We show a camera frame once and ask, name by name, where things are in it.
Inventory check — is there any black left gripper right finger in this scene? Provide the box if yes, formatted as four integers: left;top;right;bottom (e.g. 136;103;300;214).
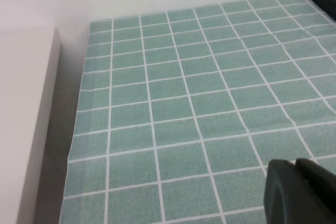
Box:
295;158;336;224

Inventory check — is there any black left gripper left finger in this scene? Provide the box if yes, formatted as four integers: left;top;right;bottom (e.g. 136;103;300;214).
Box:
263;158;324;224

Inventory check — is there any green checked tablecloth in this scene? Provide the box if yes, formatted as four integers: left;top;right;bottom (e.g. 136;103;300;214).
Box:
59;0;336;224

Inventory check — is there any white side block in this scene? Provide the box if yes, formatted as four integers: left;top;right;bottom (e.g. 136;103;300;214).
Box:
0;26;62;224

